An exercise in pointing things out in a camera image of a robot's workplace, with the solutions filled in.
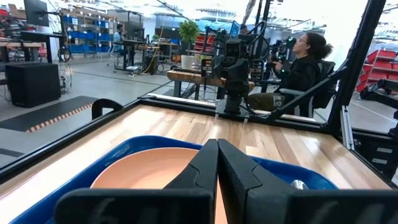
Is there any silver aluminium bracket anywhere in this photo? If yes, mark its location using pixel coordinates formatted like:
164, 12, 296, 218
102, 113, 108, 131
340, 105, 355, 151

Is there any black frame bracket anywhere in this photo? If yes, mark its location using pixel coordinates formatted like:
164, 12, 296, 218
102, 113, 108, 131
91, 98, 124, 121

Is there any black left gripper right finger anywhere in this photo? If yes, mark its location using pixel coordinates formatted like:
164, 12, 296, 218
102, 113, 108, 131
217, 138, 398, 224

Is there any black office chair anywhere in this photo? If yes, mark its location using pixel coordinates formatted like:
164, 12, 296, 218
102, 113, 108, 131
278, 60, 338, 118

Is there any person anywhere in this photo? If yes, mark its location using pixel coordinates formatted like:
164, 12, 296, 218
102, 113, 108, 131
112, 24, 128, 57
247, 32, 335, 116

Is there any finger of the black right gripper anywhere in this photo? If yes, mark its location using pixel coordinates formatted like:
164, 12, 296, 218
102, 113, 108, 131
228, 58, 239, 94
238, 58, 250, 94

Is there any shelf with blue bins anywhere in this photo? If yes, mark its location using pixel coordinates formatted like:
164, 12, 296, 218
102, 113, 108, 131
60, 14, 113, 54

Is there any blue plastic tray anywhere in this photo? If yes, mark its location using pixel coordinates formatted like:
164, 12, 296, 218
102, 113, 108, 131
9, 135, 339, 224

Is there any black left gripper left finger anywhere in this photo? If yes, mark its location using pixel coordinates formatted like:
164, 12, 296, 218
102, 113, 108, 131
54, 138, 219, 224

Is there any black desk wooden top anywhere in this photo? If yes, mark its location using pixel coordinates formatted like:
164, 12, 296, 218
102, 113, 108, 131
0, 30, 65, 63

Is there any red storage rack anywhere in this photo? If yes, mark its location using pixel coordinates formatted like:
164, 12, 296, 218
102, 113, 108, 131
356, 49, 398, 93

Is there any potted green plant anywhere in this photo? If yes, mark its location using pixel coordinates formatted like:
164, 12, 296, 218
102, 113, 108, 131
178, 20, 201, 70

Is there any black computer monitor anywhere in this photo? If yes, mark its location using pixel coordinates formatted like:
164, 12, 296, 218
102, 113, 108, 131
23, 0, 50, 27

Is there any black aluminium table frame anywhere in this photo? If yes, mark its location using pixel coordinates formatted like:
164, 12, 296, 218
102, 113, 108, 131
0, 0, 398, 187

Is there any black mat orange striped edge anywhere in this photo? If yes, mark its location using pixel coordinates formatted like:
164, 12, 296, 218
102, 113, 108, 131
0, 95, 99, 134

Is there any wooden workbench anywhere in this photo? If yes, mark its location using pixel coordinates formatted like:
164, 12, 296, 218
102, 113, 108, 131
166, 68, 256, 100

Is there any black workstation desk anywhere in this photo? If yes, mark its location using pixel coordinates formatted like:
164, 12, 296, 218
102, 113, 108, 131
121, 39, 147, 74

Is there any black device with green light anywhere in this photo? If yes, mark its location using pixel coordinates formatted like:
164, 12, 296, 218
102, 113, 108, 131
269, 35, 297, 63

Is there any black cabinet box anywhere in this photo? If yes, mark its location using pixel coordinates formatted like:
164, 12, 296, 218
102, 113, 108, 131
5, 62, 62, 108

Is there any pink round plate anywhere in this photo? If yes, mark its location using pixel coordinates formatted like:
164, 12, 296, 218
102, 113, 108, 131
90, 147, 229, 224

